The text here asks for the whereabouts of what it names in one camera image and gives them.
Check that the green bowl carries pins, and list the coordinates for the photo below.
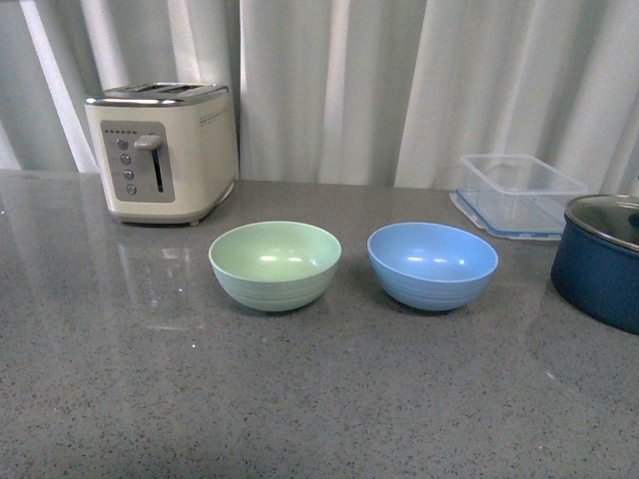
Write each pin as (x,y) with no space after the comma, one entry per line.
(275,266)

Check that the blue bowl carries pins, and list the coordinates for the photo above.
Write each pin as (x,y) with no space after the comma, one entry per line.
(431,267)

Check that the white curtain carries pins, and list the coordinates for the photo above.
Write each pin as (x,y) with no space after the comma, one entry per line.
(388,93)

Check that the cream toaster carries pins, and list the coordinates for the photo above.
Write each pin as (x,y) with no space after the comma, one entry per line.
(167,152)

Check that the clear plastic food container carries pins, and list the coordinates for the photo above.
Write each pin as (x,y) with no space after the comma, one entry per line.
(516,196)

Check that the dark blue pot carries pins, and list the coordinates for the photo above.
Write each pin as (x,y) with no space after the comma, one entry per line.
(597,277)

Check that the glass pot lid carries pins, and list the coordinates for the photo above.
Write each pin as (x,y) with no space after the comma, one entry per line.
(613,218)

